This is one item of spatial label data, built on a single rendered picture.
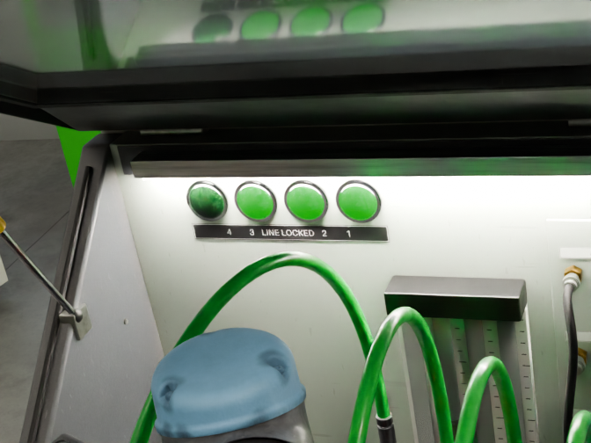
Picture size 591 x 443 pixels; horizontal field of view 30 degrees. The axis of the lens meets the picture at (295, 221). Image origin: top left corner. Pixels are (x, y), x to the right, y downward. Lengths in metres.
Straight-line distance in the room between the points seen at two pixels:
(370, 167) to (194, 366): 0.60
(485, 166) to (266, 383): 0.60
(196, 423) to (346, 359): 0.77
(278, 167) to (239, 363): 0.63
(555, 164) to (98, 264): 0.52
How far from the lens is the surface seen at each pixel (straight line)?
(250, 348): 0.56
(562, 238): 1.14
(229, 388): 0.53
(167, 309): 1.35
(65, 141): 4.16
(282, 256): 1.00
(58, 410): 1.21
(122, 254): 1.30
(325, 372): 1.31
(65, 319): 1.22
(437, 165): 1.10
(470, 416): 0.89
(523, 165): 1.08
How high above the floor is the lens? 1.88
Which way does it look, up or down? 25 degrees down
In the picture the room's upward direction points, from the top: 11 degrees counter-clockwise
